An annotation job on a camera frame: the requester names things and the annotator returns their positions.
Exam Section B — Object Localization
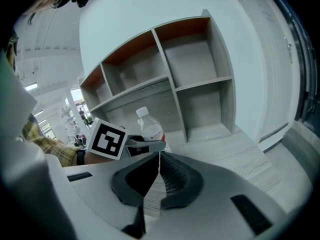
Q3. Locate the white door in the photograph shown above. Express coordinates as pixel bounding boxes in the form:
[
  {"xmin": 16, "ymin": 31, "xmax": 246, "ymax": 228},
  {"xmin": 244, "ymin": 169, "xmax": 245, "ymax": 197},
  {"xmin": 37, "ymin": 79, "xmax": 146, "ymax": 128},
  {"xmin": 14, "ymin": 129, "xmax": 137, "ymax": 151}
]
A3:
[{"xmin": 239, "ymin": 0, "xmax": 301, "ymax": 150}]

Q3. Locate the grey wooden shelf hutch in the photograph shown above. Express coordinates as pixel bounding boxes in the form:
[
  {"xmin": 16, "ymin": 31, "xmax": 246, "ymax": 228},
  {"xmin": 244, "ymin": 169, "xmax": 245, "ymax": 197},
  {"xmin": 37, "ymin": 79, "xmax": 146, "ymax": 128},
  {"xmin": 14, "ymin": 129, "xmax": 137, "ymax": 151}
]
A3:
[{"xmin": 79, "ymin": 8, "xmax": 237, "ymax": 145}]

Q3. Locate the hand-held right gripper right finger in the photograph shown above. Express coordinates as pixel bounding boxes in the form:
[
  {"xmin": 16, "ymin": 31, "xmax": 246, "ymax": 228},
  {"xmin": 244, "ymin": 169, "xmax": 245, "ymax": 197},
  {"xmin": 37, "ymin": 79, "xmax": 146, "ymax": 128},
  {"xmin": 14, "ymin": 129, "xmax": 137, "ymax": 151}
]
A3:
[{"xmin": 146, "ymin": 151, "xmax": 291, "ymax": 240}]

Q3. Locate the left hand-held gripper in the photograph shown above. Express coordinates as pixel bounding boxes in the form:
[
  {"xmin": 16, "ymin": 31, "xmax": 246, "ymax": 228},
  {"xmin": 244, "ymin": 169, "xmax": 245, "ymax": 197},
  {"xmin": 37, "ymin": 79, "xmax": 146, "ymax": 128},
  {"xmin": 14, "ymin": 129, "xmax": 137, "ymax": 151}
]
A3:
[{"xmin": 87, "ymin": 117, "xmax": 166, "ymax": 161}]

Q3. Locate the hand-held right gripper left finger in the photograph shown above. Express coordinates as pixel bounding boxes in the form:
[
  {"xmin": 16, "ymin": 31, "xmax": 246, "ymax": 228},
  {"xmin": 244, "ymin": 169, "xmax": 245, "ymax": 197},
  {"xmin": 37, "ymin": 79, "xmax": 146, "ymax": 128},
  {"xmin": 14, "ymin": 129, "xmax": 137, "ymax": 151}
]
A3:
[{"xmin": 62, "ymin": 151, "xmax": 160, "ymax": 240}]

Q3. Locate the clear plastic water bottle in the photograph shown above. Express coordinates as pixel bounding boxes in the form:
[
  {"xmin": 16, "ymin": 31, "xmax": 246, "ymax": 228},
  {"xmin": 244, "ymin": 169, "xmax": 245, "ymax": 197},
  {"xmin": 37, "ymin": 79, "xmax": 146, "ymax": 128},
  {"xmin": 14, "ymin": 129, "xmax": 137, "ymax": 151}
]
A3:
[{"xmin": 135, "ymin": 106, "xmax": 167, "ymax": 152}]

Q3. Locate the person's left forearm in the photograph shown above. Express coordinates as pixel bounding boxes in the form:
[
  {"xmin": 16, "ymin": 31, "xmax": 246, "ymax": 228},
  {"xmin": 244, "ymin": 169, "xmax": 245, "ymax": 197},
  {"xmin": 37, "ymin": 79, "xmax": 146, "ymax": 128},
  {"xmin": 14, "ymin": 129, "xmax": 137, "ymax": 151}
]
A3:
[{"xmin": 19, "ymin": 113, "xmax": 118, "ymax": 167}]

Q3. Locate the black wristband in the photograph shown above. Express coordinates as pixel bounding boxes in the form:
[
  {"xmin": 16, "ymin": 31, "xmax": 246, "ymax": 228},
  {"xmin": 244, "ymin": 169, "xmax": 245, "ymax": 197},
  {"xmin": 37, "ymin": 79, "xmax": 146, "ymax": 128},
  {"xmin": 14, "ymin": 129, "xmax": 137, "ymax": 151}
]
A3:
[{"xmin": 76, "ymin": 148, "xmax": 87, "ymax": 166}]

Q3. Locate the metal door handle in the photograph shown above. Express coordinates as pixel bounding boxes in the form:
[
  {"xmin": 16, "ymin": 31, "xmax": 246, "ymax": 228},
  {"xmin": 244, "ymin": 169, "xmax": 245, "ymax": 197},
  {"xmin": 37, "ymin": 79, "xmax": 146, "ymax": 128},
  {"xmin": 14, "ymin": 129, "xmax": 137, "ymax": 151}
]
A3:
[{"xmin": 283, "ymin": 35, "xmax": 294, "ymax": 64}]

